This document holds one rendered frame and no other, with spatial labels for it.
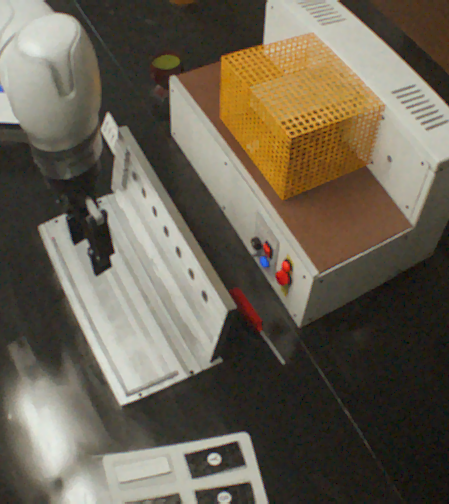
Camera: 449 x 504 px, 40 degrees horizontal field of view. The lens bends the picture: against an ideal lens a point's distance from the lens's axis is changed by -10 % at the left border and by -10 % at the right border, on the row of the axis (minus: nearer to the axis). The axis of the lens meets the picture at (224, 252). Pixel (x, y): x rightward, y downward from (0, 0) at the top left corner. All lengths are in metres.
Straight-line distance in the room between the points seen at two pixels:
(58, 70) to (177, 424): 0.74
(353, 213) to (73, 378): 0.60
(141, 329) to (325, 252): 0.37
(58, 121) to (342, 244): 0.62
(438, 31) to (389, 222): 1.01
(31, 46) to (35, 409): 0.77
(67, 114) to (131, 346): 0.64
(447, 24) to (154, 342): 1.40
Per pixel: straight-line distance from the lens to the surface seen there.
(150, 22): 1.91
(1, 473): 1.24
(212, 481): 1.16
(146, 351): 1.24
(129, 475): 1.16
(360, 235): 1.18
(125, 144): 1.27
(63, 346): 1.29
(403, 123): 1.13
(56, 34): 0.67
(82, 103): 0.70
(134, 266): 1.33
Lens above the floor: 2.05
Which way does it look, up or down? 57 degrees down
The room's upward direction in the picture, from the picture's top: 2 degrees clockwise
